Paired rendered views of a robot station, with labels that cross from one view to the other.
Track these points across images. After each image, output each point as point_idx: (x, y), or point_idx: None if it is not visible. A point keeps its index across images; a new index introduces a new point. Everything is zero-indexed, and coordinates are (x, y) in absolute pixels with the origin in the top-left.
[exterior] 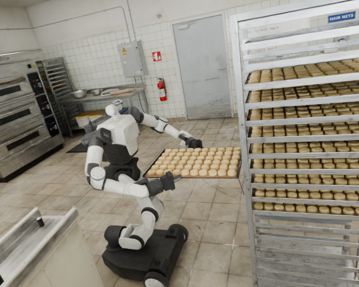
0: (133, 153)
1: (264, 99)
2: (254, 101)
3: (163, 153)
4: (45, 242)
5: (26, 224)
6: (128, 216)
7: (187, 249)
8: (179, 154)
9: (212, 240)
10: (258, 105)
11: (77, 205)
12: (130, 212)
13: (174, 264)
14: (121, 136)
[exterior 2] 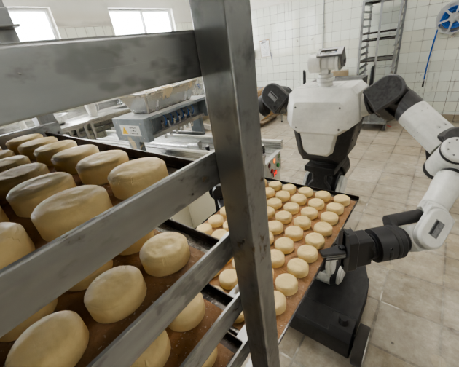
0: (309, 152)
1: None
2: (18, 137)
3: (326, 191)
4: None
5: (264, 144)
6: (437, 282)
7: (337, 364)
8: (307, 209)
9: None
10: (1, 143)
11: None
12: (454, 285)
13: (292, 325)
14: (290, 111)
